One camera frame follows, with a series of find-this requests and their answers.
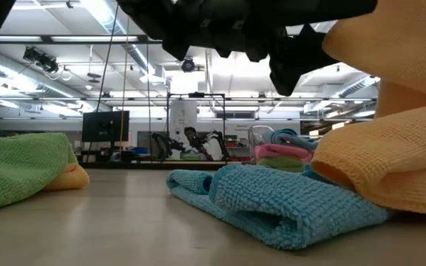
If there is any thin black hanging cable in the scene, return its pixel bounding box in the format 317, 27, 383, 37
145, 42, 153, 162

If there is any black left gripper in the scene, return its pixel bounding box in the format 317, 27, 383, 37
116, 0, 339, 97

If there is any orange microfiber towel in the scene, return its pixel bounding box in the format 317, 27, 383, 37
42, 163, 90, 192
311, 0, 426, 217

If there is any silver ceiling duct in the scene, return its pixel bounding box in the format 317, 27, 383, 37
120, 43, 168, 84

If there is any green microfiber towel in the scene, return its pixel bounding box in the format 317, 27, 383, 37
257, 156, 305, 174
0, 132, 80, 214

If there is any black rig frame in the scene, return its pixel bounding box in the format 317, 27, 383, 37
166, 92, 227, 163

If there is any clear plastic bin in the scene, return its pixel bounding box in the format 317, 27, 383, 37
248, 124, 321, 173

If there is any white pillar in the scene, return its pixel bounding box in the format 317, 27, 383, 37
169, 100, 198, 160

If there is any person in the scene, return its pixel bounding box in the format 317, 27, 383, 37
183, 126, 214, 162

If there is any blue microfiber towel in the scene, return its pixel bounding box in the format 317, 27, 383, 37
263, 128, 320, 152
166, 163, 391, 251

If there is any black ceiling device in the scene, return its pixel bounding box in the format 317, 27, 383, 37
21, 45, 60, 74

